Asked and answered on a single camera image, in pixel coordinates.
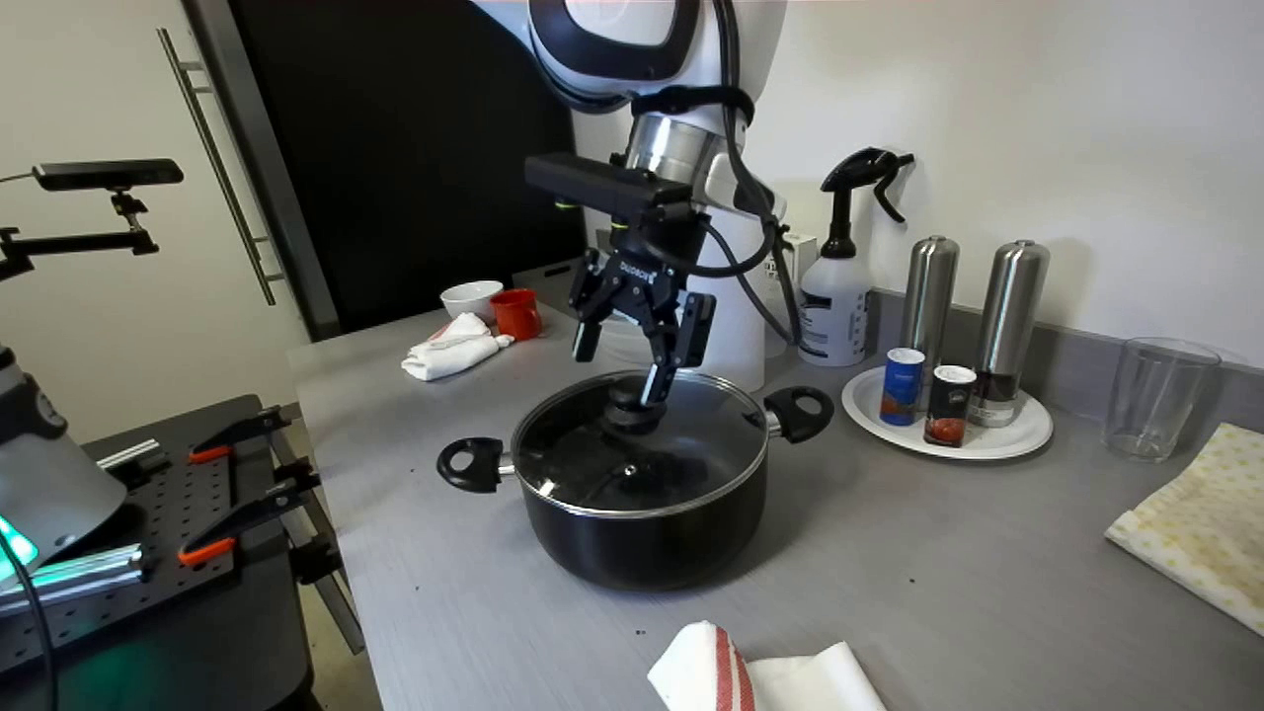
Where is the small white bowl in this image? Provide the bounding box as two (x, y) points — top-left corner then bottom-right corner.
(437, 276), (510, 319)

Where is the stainless steel grinder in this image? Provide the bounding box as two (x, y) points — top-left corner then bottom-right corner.
(897, 234), (964, 365)
(976, 235), (1056, 426)

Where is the black cooking pot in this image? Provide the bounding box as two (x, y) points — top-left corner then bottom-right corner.
(435, 365), (838, 591)

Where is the dark red spice jar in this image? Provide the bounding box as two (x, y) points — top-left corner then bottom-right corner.
(919, 364), (982, 448)

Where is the long metal door handle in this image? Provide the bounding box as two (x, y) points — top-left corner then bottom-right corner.
(156, 24), (290, 307)

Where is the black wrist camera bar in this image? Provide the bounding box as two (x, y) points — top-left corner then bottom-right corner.
(522, 148), (701, 227)

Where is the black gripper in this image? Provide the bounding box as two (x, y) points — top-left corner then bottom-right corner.
(569, 207), (724, 426)

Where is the clear drinking glass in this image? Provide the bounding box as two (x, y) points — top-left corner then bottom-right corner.
(1105, 335), (1229, 464)

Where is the black cable at base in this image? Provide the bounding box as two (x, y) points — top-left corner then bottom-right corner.
(0, 497), (66, 711)

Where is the glass lid with black knob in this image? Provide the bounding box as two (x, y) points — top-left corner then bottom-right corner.
(510, 365), (773, 519)

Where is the white label tag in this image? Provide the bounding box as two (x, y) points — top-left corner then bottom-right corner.
(91, 434), (165, 473)

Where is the silver metal bar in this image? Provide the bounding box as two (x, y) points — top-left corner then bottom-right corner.
(0, 539), (152, 613)

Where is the white paper towel roll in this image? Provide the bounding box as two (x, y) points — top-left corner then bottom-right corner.
(693, 205), (771, 394)

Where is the red cup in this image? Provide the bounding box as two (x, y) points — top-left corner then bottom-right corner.
(489, 285), (545, 344)

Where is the black perforated mounting board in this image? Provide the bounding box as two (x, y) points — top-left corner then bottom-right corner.
(0, 392), (319, 711)

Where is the black bar camera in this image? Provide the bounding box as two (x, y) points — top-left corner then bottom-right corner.
(27, 155), (191, 198)

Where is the blue spice jar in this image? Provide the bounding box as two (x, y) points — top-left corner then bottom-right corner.
(877, 344), (932, 431)

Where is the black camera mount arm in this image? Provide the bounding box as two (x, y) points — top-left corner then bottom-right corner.
(0, 190), (161, 285)

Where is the spray bottle with black trigger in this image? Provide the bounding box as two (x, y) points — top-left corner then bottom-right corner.
(792, 147), (919, 369)

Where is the white cloth with red stripes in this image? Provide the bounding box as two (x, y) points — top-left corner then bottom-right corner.
(643, 621), (890, 711)

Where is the white round plate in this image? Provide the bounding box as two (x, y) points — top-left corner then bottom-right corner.
(838, 364), (1059, 464)

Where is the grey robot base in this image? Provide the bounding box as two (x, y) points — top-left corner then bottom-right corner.
(0, 344), (131, 568)

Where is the crumpled white cloth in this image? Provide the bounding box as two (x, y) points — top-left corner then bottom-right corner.
(401, 307), (516, 388)

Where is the black clamp with orange handle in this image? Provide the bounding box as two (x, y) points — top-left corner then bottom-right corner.
(187, 404), (304, 468)
(174, 455), (323, 572)

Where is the beige cloth mat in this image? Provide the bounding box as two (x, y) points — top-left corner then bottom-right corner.
(1104, 417), (1264, 638)

